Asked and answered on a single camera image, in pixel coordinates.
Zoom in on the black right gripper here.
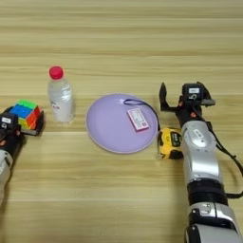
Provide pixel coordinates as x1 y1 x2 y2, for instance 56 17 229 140
159 81 216 126

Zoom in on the black labelled box gripper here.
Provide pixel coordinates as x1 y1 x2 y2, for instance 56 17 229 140
181 83 207 103
0 112 19 132

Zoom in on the black labelled box left gripper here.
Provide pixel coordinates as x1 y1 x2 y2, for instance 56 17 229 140
0 112 19 132

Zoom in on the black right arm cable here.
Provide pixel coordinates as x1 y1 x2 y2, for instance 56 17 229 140
207 120 243 199

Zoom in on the black labelled box right gripper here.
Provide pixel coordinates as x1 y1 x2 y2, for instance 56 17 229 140
181 83 207 103

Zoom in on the clear bottle with red cap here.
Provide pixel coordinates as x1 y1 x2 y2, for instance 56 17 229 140
47 65 76 124

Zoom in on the black tape measure wrist strap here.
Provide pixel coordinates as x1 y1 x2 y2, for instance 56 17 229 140
122 99 161 132

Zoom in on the small pink white card box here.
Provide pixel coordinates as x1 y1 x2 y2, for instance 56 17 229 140
126 107 150 133

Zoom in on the multicolour puzzle cube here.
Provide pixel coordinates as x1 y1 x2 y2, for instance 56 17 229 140
9 99 42 130

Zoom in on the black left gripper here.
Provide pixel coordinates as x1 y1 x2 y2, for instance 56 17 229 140
0 105 46 150

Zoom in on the yellow black tape measure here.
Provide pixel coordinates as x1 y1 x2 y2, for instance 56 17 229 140
157 126 185 160

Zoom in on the purple round plate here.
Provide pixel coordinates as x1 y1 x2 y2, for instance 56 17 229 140
84 93 159 155

